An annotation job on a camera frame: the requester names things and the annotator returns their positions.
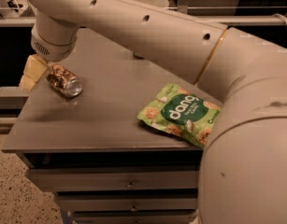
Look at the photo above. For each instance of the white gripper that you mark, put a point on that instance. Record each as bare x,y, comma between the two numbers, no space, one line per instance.
53,50

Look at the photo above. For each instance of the orange soda can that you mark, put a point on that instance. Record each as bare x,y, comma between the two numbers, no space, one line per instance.
64,81

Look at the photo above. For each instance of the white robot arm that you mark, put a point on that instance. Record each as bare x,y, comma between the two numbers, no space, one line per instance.
243,175

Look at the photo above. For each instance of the green soda can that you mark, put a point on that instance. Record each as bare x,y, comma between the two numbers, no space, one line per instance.
137,56

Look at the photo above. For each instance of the grey drawer cabinet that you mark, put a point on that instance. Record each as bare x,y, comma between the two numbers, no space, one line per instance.
101,163

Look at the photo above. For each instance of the green dang chips bag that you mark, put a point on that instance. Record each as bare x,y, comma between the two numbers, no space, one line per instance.
183,114

